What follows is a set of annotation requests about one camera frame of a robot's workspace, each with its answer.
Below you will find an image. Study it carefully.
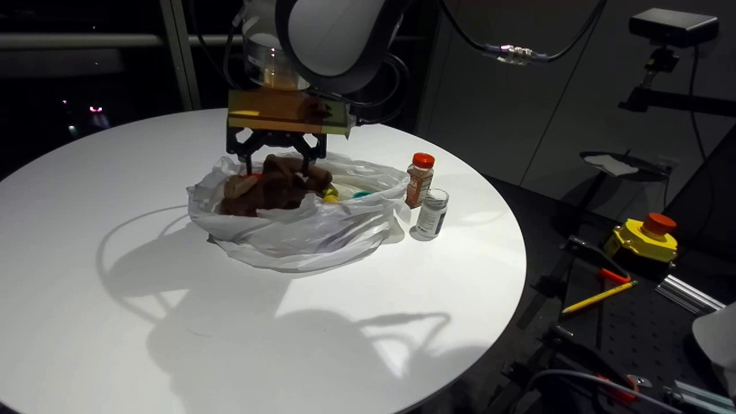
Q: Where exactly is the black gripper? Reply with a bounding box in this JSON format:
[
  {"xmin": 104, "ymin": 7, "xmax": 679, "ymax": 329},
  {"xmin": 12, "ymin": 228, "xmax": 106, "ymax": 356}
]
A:
[{"xmin": 225, "ymin": 126, "xmax": 325, "ymax": 183}]

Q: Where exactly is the brown plush toy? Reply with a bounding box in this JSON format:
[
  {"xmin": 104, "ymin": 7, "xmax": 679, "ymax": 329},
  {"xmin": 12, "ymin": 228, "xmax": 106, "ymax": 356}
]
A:
[{"xmin": 219, "ymin": 154, "xmax": 331, "ymax": 215}]

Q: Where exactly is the yellow cup orange lid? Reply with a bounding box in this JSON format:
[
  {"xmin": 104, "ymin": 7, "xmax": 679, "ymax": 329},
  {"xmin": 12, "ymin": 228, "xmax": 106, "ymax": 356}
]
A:
[{"xmin": 321, "ymin": 188, "xmax": 340, "ymax": 205}]

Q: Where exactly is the spice jar orange lid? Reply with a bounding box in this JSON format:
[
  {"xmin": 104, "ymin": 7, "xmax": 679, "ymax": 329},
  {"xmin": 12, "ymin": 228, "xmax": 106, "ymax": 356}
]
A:
[{"xmin": 405, "ymin": 151, "xmax": 435, "ymax": 207}]

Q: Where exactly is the white lid pill bottle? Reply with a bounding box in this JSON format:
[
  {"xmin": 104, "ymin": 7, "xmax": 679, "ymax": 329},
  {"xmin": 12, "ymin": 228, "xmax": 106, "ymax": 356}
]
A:
[{"xmin": 411, "ymin": 188, "xmax": 447, "ymax": 242}]

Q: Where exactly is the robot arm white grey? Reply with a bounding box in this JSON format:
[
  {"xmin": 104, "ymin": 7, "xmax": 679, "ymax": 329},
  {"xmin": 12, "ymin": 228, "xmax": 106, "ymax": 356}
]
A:
[{"xmin": 225, "ymin": 0, "xmax": 408, "ymax": 170}]

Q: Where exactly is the white plastic bag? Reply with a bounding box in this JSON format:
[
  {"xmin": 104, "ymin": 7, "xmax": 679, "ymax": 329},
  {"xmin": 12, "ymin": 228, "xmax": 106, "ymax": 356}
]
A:
[{"xmin": 187, "ymin": 154, "xmax": 408, "ymax": 273}]

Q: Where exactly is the yellow emergency stop button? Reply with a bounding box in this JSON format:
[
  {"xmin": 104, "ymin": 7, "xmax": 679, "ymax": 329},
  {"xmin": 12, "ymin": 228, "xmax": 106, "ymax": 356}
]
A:
[{"xmin": 604, "ymin": 211, "xmax": 679, "ymax": 264}]

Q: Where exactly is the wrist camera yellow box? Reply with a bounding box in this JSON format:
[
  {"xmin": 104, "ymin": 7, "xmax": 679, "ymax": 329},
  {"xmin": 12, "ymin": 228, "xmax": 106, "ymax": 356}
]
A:
[{"xmin": 225, "ymin": 88, "xmax": 351, "ymax": 135}]

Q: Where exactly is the grey window frame post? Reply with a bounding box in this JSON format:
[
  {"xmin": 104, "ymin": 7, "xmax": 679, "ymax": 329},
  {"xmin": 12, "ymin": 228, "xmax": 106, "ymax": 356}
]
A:
[{"xmin": 158, "ymin": 0, "xmax": 200, "ymax": 111}]

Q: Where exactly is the grey horizontal rail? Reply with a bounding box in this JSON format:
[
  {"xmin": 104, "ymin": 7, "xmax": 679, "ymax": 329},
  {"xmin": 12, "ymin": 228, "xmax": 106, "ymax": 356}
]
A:
[{"xmin": 0, "ymin": 32, "xmax": 242, "ymax": 50}]

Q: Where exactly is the grey cable on floor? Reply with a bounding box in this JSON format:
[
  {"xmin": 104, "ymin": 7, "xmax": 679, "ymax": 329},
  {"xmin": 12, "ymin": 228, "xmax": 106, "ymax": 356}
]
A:
[{"xmin": 527, "ymin": 368, "xmax": 685, "ymax": 414}]

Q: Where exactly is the black camera on mount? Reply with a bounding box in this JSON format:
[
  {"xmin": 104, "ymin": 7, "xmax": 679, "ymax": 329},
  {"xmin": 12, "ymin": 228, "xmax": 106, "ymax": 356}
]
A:
[{"xmin": 628, "ymin": 7, "xmax": 719, "ymax": 45}]

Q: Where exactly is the aluminium rail piece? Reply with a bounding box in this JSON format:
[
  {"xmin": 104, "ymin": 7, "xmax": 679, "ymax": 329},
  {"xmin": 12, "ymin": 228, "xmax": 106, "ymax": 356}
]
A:
[{"xmin": 657, "ymin": 275, "xmax": 723, "ymax": 312}]

